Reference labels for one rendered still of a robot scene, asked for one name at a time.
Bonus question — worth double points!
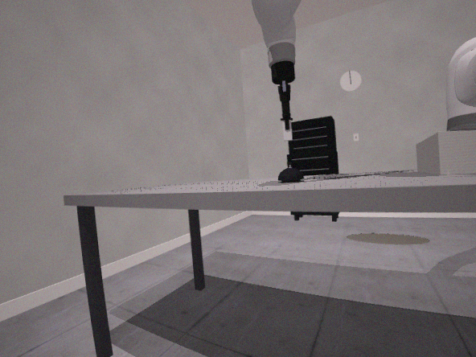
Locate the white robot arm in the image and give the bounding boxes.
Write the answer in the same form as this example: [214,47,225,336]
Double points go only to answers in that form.
[251,0,476,131]

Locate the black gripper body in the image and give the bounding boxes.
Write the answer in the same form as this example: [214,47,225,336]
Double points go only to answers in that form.
[271,61,295,84]

